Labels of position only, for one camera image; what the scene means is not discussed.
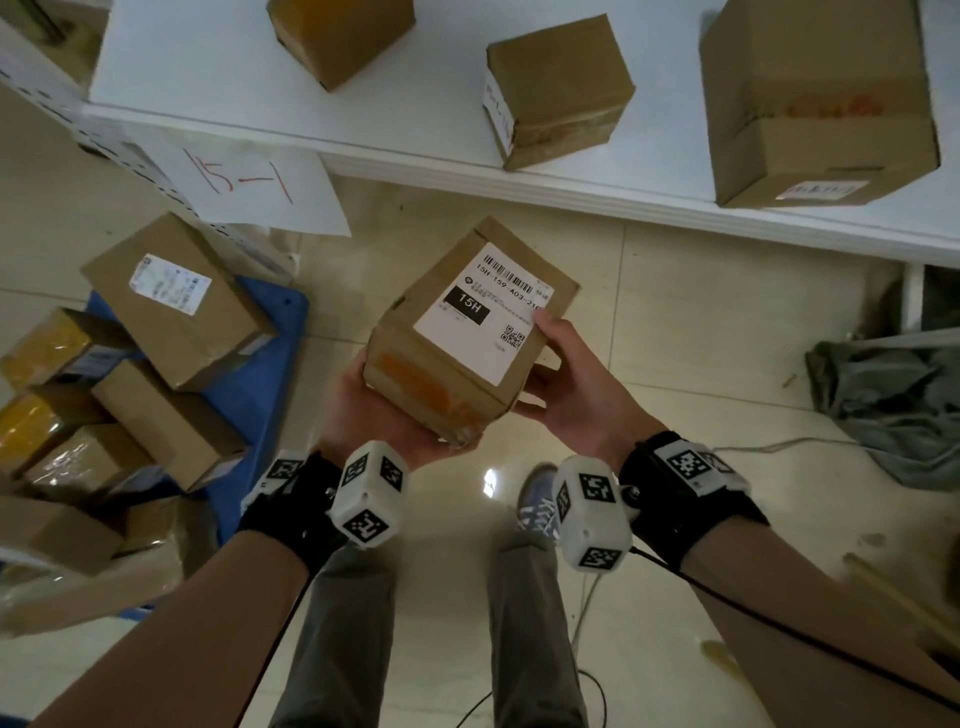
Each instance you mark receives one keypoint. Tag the person's left fingers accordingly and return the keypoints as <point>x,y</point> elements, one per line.
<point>461,447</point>

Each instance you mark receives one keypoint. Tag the white right wrist camera cube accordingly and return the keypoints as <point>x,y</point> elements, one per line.
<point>592,517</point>

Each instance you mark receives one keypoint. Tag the pile of cardboard parcels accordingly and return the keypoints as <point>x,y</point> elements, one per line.
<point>135,390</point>

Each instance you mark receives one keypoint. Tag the cardboard box with yellow tape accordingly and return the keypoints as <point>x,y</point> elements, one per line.
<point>337,34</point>

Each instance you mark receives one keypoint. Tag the person's left forearm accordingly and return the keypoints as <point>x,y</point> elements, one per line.
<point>187,637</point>

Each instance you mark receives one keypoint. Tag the white wrist marker block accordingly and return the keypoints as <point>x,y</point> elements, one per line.
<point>697,466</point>
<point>279,472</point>

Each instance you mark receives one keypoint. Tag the cardboard box with white label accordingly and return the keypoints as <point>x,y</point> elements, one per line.
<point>465,330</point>

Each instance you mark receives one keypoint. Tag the small cardboard box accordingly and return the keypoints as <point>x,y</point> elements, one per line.
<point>559,90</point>

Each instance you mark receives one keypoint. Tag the white shelf leg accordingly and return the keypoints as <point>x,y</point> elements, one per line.
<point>912,296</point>

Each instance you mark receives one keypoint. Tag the grey green cloth bag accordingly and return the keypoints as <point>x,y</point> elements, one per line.
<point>892,397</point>

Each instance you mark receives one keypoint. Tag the person's left leg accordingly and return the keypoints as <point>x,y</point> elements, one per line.
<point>337,645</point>

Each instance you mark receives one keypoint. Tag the white wrist camera cube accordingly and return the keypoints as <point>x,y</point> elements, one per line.
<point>371,495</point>
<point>592,517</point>

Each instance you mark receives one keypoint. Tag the person's right leg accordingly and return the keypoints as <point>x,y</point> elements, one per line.
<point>536,630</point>

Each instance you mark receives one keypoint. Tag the white right wrist marker block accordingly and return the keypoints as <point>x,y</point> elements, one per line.
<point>697,466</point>

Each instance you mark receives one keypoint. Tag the white perforated shelf post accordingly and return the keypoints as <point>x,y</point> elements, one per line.
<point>97,127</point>

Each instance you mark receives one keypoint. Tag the white shelf board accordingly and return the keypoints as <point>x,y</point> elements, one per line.
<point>225,75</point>

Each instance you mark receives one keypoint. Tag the person's left hand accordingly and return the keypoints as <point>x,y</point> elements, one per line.
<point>356,420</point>

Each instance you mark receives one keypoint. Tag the person's leg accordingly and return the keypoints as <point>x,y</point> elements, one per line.
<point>536,630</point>
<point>337,645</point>

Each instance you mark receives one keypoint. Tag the blue white sneaker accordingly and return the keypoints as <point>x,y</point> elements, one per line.
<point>536,502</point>

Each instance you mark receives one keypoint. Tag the blue plastic pallet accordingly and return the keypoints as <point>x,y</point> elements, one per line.
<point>259,382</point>

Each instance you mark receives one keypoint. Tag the white left wrist camera cube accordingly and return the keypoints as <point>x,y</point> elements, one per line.
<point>371,495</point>

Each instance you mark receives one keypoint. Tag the white paper sign red writing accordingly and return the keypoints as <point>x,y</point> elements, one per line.
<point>255,187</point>

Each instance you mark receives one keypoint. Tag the white left wrist marker block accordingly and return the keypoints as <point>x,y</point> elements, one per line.
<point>279,472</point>

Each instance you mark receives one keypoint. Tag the wooden stick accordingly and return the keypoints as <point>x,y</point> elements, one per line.
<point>900,592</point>

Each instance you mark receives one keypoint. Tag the person's right hand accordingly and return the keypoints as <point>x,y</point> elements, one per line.
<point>589,405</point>

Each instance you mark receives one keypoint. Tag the person's right thumb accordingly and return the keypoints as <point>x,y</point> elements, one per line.
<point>556,335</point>

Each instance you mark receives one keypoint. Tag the person's right forearm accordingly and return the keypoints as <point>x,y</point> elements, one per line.
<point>810,637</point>

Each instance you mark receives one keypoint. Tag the large cardboard box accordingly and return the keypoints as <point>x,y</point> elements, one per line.
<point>817,97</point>

